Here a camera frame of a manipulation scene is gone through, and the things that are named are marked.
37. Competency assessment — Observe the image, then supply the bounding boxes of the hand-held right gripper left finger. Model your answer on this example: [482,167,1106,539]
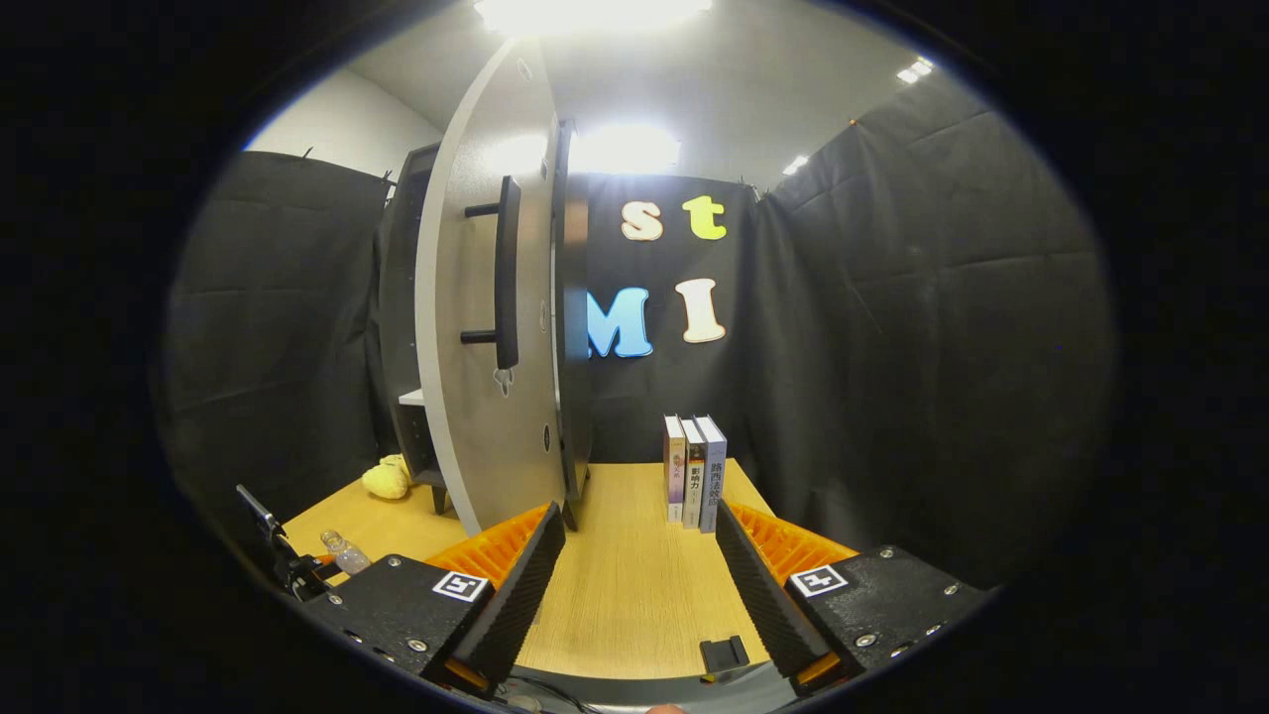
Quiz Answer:
[297,501,566,700]

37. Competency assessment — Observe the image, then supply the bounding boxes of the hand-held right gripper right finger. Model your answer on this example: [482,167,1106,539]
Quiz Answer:
[714,499,992,697]

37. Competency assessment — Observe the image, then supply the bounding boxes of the clear plastic bottle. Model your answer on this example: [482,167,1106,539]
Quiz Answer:
[320,530,373,576]

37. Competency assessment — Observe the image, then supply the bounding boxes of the dark grey cabinet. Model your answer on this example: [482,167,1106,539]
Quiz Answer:
[377,119,596,532]

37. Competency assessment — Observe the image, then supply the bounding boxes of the small black clip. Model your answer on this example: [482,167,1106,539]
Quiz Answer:
[700,637,751,673]

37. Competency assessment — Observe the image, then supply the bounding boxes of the yellow plush toy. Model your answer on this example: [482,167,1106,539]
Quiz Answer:
[361,454,412,500]

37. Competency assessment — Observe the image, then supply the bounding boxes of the white book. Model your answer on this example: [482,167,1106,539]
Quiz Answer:
[681,416,707,530]

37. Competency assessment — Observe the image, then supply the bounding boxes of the blue-grey book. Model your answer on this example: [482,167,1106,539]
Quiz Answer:
[694,415,729,535]

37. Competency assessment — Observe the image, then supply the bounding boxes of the black backdrop cloth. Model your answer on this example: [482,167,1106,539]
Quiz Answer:
[164,94,1116,596]

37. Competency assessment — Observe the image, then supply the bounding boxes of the large ceiling light panel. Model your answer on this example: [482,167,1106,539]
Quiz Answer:
[474,0,713,39]

